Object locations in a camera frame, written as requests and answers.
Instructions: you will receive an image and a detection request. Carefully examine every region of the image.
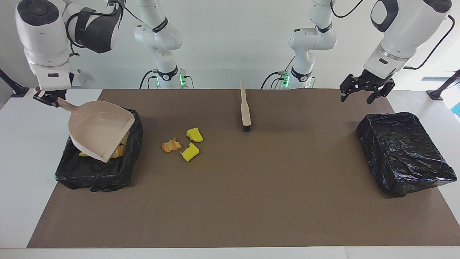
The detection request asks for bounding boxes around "beige brush with black bristles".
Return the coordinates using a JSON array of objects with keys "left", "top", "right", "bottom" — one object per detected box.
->
[{"left": 240, "top": 80, "right": 252, "bottom": 132}]

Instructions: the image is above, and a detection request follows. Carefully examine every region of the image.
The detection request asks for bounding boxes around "black right base cable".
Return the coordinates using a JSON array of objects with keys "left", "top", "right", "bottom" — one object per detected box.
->
[{"left": 139, "top": 69, "right": 159, "bottom": 90}]

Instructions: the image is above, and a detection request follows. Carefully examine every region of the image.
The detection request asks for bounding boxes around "orange striped croissant piece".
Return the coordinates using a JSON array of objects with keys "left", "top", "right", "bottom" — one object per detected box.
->
[{"left": 161, "top": 137, "right": 183, "bottom": 153}]

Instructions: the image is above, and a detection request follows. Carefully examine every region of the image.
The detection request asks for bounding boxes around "black bag lined bin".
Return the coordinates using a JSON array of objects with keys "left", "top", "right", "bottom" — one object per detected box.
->
[
  {"left": 55, "top": 106, "right": 143, "bottom": 192},
  {"left": 356, "top": 112, "right": 458, "bottom": 198}
]

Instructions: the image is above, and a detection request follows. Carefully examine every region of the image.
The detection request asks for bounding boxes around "black camera stand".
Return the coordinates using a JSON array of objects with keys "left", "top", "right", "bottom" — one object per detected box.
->
[
  {"left": 426, "top": 69, "right": 460, "bottom": 101},
  {"left": 0, "top": 68, "right": 30, "bottom": 98}
]

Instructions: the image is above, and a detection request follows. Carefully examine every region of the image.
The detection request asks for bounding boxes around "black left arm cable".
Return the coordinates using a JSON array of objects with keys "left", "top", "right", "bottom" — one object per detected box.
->
[{"left": 330, "top": 0, "right": 452, "bottom": 70}]

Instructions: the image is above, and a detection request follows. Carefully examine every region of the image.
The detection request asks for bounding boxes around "brown table mat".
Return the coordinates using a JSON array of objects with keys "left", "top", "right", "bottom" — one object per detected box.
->
[{"left": 27, "top": 89, "right": 460, "bottom": 249}]

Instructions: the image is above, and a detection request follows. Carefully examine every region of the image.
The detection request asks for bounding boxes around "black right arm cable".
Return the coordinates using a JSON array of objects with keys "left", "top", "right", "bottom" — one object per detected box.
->
[{"left": 66, "top": 0, "right": 146, "bottom": 58}]

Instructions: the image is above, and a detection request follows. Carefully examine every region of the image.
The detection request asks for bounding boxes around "beige plastic dustpan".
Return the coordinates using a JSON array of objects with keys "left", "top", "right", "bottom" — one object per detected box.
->
[{"left": 35, "top": 86, "right": 136, "bottom": 163}]

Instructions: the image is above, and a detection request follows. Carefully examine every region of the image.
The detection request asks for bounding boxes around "black left base cable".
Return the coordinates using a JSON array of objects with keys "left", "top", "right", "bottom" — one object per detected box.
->
[{"left": 261, "top": 54, "right": 296, "bottom": 90}]

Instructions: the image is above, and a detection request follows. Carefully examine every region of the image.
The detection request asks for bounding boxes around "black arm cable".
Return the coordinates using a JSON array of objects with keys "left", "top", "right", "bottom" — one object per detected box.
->
[
  {"left": 330, "top": 0, "right": 452, "bottom": 70},
  {"left": 66, "top": 0, "right": 146, "bottom": 58}
]

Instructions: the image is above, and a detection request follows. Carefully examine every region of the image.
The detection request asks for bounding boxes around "black base cable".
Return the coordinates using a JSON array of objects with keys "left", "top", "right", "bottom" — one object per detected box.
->
[
  {"left": 139, "top": 69, "right": 159, "bottom": 90},
  {"left": 261, "top": 54, "right": 296, "bottom": 90}
]

